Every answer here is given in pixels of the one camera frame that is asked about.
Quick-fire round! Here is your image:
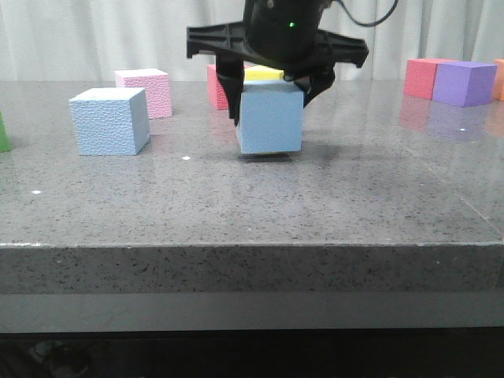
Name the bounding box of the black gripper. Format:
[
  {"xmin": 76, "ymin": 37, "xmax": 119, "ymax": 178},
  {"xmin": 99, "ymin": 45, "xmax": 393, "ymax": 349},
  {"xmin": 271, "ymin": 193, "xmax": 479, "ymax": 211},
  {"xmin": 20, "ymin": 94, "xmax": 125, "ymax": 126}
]
[{"xmin": 187, "ymin": 1, "xmax": 369, "ymax": 126}]

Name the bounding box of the light blue foam cube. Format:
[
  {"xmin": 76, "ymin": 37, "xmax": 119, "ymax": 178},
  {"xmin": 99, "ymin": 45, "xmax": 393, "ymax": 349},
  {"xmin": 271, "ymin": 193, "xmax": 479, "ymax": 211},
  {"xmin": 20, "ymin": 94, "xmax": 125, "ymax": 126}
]
[
  {"xmin": 236, "ymin": 80, "xmax": 304, "ymax": 154},
  {"xmin": 69, "ymin": 87, "xmax": 150, "ymax": 156}
]

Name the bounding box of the yellow foam cube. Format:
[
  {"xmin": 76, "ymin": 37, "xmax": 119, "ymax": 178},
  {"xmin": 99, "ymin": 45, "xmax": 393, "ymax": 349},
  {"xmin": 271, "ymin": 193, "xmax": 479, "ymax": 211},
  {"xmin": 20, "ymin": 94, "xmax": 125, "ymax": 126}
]
[{"xmin": 244, "ymin": 65, "xmax": 284, "ymax": 81}]

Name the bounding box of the red foam cube centre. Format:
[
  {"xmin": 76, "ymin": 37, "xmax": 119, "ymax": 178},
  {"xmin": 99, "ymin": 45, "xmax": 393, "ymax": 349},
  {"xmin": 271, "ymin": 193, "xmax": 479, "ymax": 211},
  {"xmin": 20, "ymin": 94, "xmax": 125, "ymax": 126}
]
[{"xmin": 206, "ymin": 64, "xmax": 228, "ymax": 110}]

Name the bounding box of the red foam cube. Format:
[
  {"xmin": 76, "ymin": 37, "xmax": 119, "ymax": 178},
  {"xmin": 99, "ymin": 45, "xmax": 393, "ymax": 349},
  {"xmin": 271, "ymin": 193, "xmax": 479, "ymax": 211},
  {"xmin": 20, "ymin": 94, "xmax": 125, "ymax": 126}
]
[
  {"xmin": 403, "ymin": 58, "xmax": 453, "ymax": 100},
  {"xmin": 206, "ymin": 64, "xmax": 228, "ymax": 110}
]

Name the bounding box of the pink foam cube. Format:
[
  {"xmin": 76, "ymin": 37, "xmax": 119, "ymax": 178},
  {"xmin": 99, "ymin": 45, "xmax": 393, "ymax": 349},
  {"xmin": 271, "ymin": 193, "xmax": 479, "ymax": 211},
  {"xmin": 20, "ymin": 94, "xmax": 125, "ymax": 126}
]
[{"xmin": 114, "ymin": 69, "xmax": 172, "ymax": 119}]

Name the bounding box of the red foam cube right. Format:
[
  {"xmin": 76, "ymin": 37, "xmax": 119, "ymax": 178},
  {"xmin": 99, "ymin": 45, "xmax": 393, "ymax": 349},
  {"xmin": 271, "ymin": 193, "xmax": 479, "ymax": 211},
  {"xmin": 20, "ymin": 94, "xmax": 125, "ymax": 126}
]
[{"xmin": 403, "ymin": 58, "xmax": 453, "ymax": 100}]

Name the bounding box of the purple foam cube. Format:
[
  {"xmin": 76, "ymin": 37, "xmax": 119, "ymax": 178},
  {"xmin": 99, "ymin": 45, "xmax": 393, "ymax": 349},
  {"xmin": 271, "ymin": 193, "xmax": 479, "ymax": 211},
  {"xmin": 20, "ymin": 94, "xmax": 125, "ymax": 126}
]
[{"xmin": 432, "ymin": 61, "xmax": 498, "ymax": 107}]

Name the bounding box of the orange foam cube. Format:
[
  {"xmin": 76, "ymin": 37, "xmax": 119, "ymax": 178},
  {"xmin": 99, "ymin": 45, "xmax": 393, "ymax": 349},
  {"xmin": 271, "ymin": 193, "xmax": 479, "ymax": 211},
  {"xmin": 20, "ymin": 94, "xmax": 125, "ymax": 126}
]
[{"xmin": 493, "ymin": 58, "xmax": 504, "ymax": 102}]

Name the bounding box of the grey pleated curtain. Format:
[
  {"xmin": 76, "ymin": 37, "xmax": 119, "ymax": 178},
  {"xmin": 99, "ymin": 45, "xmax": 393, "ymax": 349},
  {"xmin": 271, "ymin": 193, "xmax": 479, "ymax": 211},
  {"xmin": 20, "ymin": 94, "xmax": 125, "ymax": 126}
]
[{"xmin": 1, "ymin": 1, "xmax": 503, "ymax": 81}]

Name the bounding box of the green foam cube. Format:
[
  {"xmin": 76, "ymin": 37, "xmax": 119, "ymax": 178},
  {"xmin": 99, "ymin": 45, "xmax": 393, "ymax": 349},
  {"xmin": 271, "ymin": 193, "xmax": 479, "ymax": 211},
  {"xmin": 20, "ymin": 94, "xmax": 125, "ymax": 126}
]
[{"xmin": 0, "ymin": 114, "xmax": 12, "ymax": 153}]

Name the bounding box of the black cable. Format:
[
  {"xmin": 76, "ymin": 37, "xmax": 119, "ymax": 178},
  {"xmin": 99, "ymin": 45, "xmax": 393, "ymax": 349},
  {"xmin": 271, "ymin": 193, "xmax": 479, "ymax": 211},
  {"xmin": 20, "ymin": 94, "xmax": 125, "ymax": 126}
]
[{"xmin": 334, "ymin": 0, "xmax": 398, "ymax": 28}]

